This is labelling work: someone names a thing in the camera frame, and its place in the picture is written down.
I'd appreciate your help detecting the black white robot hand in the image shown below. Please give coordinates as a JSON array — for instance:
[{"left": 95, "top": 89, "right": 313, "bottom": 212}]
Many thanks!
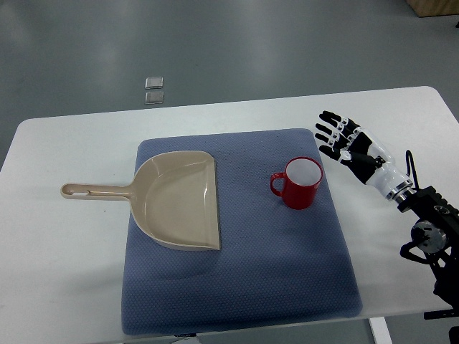
[{"left": 315, "top": 110, "right": 415, "bottom": 203}]

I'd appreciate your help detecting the beige plastic dustpan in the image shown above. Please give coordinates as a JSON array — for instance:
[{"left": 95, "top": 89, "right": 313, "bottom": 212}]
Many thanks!
[{"left": 60, "top": 150, "right": 221, "bottom": 251}]

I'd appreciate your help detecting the blue fabric mat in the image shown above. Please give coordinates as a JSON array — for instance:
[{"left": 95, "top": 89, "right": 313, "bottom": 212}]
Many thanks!
[{"left": 121, "top": 128, "right": 362, "bottom": 335}]

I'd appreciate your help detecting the wooden box corner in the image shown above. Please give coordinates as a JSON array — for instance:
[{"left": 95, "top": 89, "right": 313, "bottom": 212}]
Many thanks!
[{"left": 406, "top": 0, "right": 458, "bottom": 17}]

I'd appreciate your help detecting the black bracket under table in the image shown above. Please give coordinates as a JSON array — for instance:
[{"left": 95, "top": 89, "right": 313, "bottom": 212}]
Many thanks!
[{"left": 423, "top": 309, "right": 458, "bottom": 320}]

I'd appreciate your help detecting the red mug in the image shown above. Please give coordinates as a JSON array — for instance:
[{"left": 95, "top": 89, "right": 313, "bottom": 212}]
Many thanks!
[{"left": 270, "top": 156, "right": 323, "bottom": 210}]

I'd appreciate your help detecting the upper metal floor plate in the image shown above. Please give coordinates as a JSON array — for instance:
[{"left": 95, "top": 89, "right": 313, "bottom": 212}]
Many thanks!
[{"left": 145, "top": 77, "right": 164, "bottom": 90}]

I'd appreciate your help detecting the white table leg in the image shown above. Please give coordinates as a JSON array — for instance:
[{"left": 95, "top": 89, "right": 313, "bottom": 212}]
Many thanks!
[{"left": 369, "top": 317, "right": 392, "bottom": 344}]

